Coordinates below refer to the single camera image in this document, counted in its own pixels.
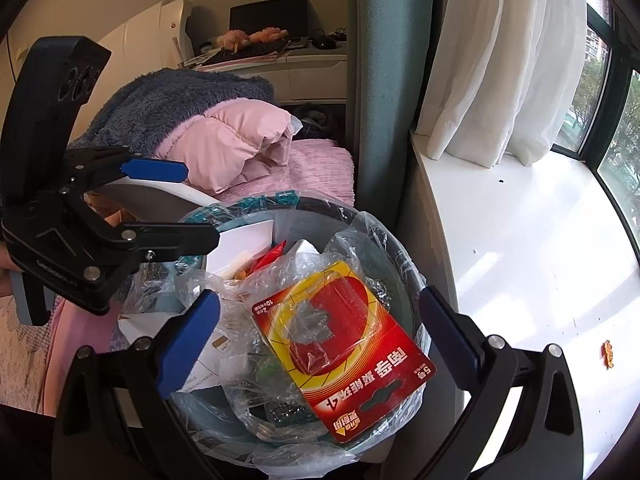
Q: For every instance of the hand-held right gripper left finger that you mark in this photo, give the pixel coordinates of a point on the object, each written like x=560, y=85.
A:
x=190, y=342

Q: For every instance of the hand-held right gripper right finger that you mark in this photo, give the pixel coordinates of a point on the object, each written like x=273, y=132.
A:
x=445, y=337

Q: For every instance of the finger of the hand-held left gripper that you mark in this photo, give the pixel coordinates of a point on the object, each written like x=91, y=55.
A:
x=155, y=171
x=170, y=241

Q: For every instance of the light blue trash can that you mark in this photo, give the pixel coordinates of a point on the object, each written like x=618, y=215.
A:
x=396, y=285

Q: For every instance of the red gold battery package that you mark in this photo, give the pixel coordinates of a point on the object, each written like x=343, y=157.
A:
x=350, y=360

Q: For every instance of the white printed paper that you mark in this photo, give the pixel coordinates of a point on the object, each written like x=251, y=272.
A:
x=205, y=360

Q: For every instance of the white bin lid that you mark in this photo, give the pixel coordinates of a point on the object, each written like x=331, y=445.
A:
x=150, y=195

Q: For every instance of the white cardboard box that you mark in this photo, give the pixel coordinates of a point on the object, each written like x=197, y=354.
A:
x=240, y=247

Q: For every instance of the grey fleece blanket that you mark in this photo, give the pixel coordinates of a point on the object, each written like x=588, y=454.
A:
x=150, y=95

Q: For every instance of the pink down jacket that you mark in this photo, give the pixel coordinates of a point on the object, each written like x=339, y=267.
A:
x=225, y=140

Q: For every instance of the pink printed cloth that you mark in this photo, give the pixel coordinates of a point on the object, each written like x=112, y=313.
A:
x=30, y=360

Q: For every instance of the black keyboard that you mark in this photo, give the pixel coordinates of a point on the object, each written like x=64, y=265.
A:
x=245, y=52

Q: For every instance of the orange peel piece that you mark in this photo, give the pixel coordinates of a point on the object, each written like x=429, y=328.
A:
x=608, y=353

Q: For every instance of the orange plush toy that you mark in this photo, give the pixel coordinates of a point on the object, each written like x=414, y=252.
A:
x=250, y=36

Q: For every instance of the dark cloth pile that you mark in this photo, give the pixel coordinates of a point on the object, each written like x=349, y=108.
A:
x=315, y=116

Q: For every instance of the white desk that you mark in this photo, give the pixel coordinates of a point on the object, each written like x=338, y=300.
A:
x=310, y=76

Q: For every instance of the black monitor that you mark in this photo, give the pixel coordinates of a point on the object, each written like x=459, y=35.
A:
x=270, y=17

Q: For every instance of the black computer mouse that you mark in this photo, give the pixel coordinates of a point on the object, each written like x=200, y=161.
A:
x=325, y=43

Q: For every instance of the teal thick curtain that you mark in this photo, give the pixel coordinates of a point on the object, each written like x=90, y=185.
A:
x=385, y=85

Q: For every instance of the white sheer curtain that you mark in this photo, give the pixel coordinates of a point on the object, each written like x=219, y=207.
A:
x=500, y=60

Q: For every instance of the dark window frame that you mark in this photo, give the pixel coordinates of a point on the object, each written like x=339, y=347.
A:
x=600, y=85

